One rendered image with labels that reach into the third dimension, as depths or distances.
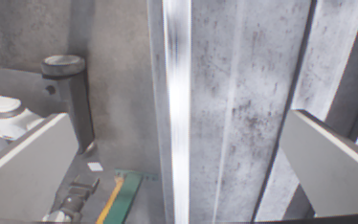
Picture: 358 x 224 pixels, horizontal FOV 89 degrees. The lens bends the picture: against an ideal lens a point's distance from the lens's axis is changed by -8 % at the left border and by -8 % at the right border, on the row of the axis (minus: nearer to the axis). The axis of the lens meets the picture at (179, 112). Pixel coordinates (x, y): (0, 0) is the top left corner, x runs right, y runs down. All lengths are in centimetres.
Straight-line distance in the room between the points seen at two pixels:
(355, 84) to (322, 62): 5
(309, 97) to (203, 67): 10
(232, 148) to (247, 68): 9
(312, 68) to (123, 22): 91
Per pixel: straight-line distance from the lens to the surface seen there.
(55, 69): 104
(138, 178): 143
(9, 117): 119
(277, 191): 27
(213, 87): 19
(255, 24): 18
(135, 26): 99
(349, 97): 24
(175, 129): 17
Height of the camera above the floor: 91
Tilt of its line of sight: 59 degrees down
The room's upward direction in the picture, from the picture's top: 160 degrees counter-clockwise
